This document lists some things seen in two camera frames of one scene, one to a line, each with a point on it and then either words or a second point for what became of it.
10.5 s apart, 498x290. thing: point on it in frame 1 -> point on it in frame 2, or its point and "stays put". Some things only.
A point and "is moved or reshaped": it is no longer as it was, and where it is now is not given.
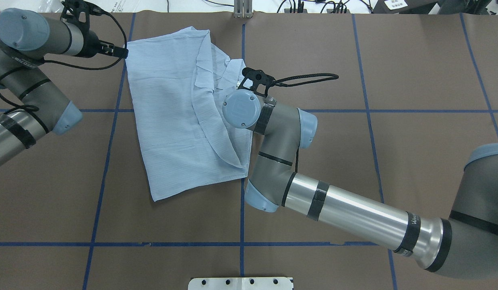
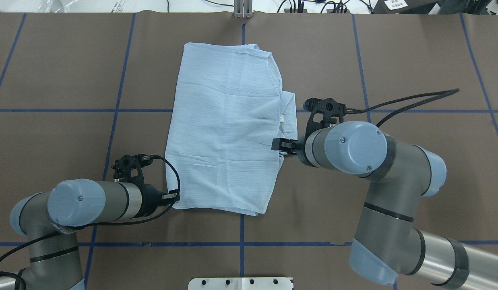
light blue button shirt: (180, 82) is moved or reshaped
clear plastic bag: (49, 6) stays put
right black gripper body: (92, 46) -> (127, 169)
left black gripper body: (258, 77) -> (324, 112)
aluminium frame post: (243, 9) stays put
